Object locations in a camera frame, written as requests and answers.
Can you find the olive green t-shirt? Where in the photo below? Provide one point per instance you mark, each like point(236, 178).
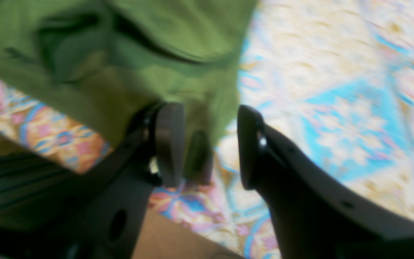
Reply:
point(74, 72)

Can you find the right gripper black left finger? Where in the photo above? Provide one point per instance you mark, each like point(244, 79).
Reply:
point(49, 212)

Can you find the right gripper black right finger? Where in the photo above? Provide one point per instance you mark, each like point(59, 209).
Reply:
point(314, 216)

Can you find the patterned tile tablecloth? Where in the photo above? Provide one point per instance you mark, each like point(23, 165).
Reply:
point(336, 77)

